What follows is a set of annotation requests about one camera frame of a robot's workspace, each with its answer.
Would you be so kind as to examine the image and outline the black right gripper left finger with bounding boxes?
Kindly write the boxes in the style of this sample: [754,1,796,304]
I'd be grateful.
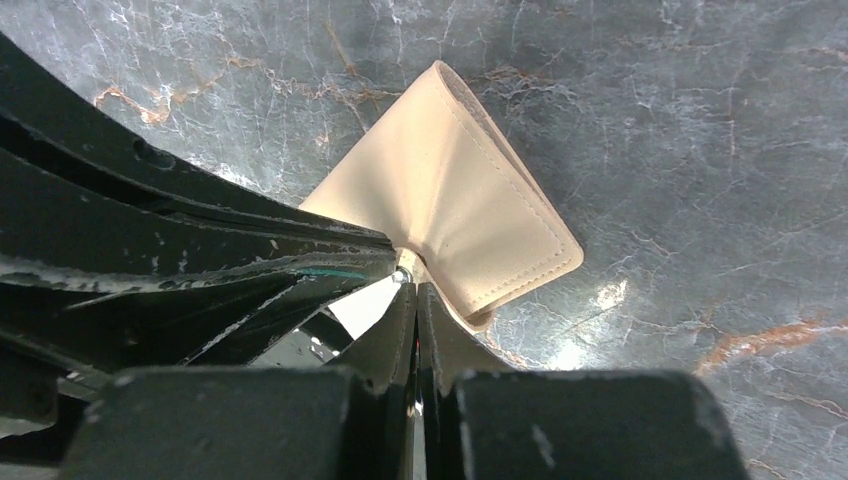
[59,284,416,479]

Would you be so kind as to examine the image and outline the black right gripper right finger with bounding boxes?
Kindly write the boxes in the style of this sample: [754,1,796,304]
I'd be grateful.
[417,283,747,479]

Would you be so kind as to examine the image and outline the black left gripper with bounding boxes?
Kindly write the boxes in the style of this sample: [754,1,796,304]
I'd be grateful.
[1,38,395,464]

